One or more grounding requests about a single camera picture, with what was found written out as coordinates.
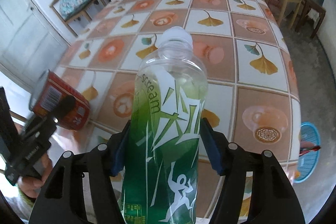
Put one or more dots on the green plastic bottle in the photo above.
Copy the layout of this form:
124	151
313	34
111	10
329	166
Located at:
160	182

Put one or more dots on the blue plastic trash basket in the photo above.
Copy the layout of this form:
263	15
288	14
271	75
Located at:
308	162

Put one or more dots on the patterned ginkgo tablecloth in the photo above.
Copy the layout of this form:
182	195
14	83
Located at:
253	95

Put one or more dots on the finger of the left gripper can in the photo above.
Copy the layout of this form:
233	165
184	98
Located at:
64	107

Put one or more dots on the red cartoon drink can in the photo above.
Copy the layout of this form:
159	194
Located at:
54	96

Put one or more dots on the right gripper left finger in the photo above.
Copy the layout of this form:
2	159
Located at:
61	199

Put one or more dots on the wooden bench floral cushion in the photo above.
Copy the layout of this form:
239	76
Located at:
70	10

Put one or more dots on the left hand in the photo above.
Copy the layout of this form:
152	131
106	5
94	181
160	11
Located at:
30	185

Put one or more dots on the white door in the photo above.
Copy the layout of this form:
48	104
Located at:
29	44

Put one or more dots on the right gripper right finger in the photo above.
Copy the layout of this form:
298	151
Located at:
273	199

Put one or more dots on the red snack wrapper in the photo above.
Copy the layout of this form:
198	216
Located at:
307	146

